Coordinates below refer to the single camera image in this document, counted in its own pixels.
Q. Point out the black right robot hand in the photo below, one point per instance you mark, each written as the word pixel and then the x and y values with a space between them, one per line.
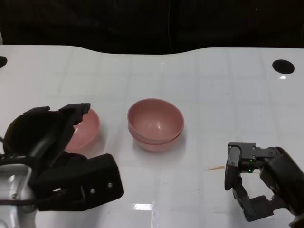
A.
pixel 280 171

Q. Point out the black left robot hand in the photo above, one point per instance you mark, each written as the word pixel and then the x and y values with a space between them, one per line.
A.
pixel 38 133

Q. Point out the pink plastic bowl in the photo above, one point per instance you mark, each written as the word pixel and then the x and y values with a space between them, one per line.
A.
pixel 88 128
pixel 155 121
pixel 154 147

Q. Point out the black round table grommet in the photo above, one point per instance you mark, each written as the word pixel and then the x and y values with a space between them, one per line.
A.
pixel 2 62
pixel 283 66

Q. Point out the black backdrop cloth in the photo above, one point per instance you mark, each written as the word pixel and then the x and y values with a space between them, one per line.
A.
pixel 142 23

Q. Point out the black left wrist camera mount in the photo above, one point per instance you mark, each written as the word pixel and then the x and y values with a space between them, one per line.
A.
pixel 95 180

